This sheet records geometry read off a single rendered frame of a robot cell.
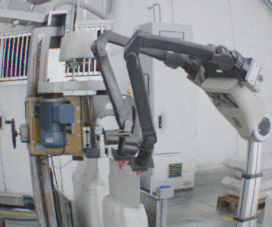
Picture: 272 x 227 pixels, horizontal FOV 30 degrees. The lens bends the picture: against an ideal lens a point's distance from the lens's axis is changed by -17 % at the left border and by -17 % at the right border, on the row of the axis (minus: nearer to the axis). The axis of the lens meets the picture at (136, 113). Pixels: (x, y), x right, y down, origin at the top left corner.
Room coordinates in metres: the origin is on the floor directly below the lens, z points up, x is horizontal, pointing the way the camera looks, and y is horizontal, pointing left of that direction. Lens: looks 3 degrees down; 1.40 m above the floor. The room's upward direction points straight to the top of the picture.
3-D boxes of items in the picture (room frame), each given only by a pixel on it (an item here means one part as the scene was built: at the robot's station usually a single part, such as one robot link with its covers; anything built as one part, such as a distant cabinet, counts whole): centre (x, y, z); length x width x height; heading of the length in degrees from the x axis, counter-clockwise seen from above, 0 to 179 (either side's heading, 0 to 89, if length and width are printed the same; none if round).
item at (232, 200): (5.84, -1.63, 0.07); 1.20 x 0.82 x 0.14; 110
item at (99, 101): (3.24, 0.15, 1.21); 0.30 x 0.25 x 0.30; 18
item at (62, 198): (3.59, 0.54, 0.54); 1.05 x 0.02 x 0.41; 18
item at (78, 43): (2.92, 0.28, 1.61); 0.17 x 0.17 x 0.17
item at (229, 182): (5.92, -1.29, 0.32); 0.67 x 0.42 x 0.14; 112
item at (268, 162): (5.54, -1.43, 0.56); 0.66 x 0.42 x 0.15; 108
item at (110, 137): (2.76, 0.09, 1.18); 0.11 x 0.09 x 0.12; 108
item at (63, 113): (2.79, 0.35, 1.25); 0.10 x 0.08 x 0.12; 133
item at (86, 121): (3.15, 0.28, 1.26); 0.22 x 0.05 x 0.16; 18
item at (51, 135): (2.87, 0.42, 1.21); 0.15 x 0.15 x 0.25
